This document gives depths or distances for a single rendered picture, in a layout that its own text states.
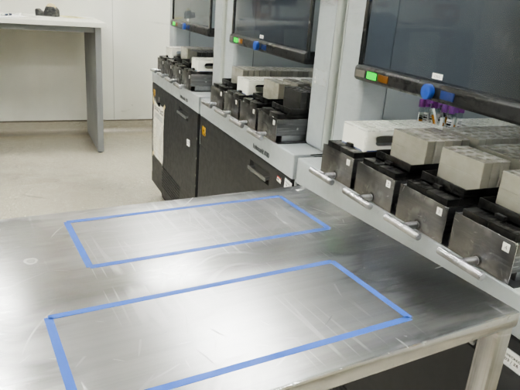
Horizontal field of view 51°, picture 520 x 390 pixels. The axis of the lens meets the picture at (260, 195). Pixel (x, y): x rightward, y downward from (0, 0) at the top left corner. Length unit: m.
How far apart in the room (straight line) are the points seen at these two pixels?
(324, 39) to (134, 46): 3.25
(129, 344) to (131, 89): 4.22
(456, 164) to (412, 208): 0.12
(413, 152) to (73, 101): 3.74
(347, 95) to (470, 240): 0.58
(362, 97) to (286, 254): 0.75
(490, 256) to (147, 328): 0.59
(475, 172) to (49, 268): 0.74
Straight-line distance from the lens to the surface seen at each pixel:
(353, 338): 0.56
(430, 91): 1.12
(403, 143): 1.21
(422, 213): 1.06
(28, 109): 4.64
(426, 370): 1.13
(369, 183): 1.19
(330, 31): 1.51
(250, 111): 1.75
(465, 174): 1.08
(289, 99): 1.67
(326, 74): 1.51
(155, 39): 4.69
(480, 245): 0.96
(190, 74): 2.37
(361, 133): 1.27
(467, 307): 0.66
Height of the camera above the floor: 1.13
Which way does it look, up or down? 20 degrees down
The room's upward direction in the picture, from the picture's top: 4 degrees clockwise
